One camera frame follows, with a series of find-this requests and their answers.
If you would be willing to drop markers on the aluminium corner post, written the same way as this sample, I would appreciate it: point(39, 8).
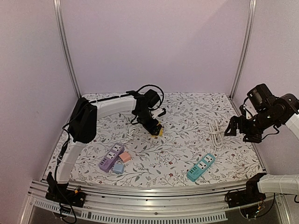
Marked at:
point(245, 47)
point(65, 47)

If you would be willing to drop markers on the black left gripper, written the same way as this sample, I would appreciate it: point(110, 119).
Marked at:
point(149, 127)

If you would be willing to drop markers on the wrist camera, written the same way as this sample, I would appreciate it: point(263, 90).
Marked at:
point(158, 113)
point(245, 112)

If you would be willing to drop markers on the yellow cube plug adapter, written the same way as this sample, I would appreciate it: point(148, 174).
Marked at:
point(157, 132)

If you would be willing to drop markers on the right aluminium corner post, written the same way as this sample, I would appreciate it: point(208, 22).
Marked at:
point(245, 47)

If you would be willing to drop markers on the pink cube adapter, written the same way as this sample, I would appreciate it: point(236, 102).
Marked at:
point(125, 156)

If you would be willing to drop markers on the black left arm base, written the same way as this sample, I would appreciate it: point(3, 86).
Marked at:
point(59, 193)

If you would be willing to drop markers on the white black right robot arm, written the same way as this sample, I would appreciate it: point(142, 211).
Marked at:
point(271, 111)

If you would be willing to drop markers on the aluminium front rail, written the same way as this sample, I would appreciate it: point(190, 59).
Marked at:
point(198, 204)

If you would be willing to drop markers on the purple power strip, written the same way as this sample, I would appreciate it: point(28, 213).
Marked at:
point(111, 157)

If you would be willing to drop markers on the teal power strip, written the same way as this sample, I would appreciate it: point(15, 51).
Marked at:
point(201, 167)

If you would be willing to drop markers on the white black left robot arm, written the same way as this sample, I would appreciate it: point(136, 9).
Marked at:
point(81, 129)

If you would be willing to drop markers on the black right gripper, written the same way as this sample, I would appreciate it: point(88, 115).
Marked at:
point(239, 124)

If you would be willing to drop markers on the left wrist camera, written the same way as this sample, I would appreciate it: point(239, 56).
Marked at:
point(158, 113)

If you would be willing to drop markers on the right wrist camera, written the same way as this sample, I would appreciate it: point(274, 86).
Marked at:
point(245, 112)

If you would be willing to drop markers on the left aluminium corner post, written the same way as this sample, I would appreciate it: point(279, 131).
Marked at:
point(65, 47)

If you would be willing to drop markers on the floral table mat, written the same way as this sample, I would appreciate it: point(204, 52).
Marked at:
point(163, 161)

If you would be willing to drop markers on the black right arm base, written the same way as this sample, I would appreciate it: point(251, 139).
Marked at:
point(251, 194)

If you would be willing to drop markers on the blue cube adapter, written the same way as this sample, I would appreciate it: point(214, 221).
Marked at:
point(118, 168)

